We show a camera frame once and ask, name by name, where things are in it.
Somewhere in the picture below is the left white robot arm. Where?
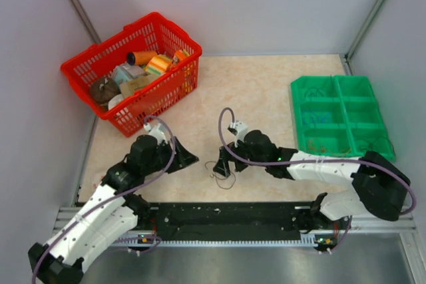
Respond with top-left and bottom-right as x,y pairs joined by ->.
28,134 -> 199,283

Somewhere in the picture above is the thin red wire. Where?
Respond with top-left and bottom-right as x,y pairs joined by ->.
301,139 -> 355,160

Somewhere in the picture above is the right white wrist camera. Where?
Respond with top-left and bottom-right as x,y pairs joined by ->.
228,120 -> 248,147

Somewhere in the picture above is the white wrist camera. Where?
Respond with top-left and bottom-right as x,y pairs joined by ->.
144,123 -> 167,145
228,120 -> 248,147

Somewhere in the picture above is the red plastic shopping basket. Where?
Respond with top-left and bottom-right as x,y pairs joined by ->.
61,12 -> 202,137

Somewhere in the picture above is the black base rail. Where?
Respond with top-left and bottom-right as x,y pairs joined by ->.
135,202 -> 334,241

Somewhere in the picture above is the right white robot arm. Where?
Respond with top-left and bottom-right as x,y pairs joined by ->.
213,129 -> 411,228

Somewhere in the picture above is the brown cardboard box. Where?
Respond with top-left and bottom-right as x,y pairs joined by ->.
119,74 -> 158,98

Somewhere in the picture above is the yellow striped sponge pack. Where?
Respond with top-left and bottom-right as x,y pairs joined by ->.
145,55 -> 172,75

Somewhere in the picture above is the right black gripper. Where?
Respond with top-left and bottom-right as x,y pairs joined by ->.
214,139 -> 268,177

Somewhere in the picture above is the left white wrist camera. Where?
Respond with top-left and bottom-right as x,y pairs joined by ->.
144,123 -> 167,145

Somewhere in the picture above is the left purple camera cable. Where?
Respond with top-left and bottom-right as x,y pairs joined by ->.
31,114 -> 176,284

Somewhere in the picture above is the white round lid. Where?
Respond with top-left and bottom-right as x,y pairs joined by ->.
107,94 -> 124,110

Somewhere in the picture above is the brown round bun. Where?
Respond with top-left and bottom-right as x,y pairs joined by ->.
89,76 -> 120,104

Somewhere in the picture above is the pale blue box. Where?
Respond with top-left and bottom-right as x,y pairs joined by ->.
111,63 -> 146,84

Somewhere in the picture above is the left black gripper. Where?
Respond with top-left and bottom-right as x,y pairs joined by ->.
142,136 -> 198,175

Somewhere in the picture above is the green compartment tray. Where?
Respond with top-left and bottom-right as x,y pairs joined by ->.
290,75 -> 396,162

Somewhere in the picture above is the orange snack packet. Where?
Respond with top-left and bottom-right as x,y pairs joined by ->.
172,49 -> 190,65

